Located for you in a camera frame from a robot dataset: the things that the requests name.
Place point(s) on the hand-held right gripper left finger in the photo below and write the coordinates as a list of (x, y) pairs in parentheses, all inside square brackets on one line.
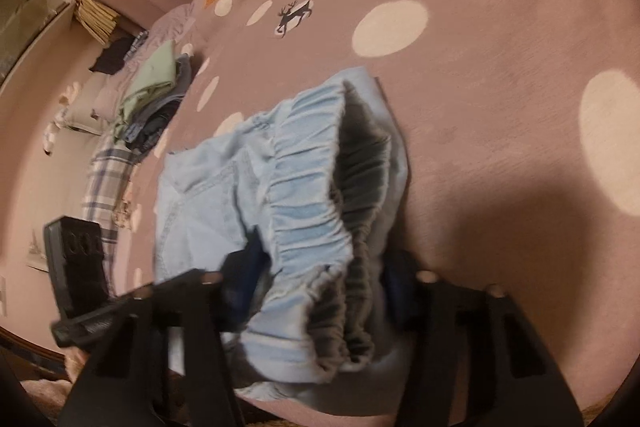
[(245, 277)]

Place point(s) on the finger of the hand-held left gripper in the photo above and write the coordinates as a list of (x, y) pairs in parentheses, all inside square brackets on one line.
[(90, 324)]

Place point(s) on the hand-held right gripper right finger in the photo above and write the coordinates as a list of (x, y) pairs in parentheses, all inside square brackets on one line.
[(397, 292)]

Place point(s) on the light blue denim pants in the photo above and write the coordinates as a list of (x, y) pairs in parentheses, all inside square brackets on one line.
[(300, 187)]

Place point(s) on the plaid cloth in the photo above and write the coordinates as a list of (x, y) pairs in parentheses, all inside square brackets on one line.
[(107, 177)]

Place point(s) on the small white plush toy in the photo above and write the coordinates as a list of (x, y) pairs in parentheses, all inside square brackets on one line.
[(52, 132)]

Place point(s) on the pile of folded clothes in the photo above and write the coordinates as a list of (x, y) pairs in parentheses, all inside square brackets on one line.
[(155, 124)]

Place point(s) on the pink spotted blanket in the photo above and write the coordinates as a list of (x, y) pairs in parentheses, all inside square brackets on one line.
[(475, 132)]

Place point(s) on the green folded cloth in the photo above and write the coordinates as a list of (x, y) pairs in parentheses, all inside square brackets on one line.
[(150, 82)]

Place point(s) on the black cloth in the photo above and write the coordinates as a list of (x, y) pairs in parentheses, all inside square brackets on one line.
[(112, 54)]

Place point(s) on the dark wooden bed frame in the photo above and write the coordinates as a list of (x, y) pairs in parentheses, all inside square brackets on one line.
[(27, 347)]

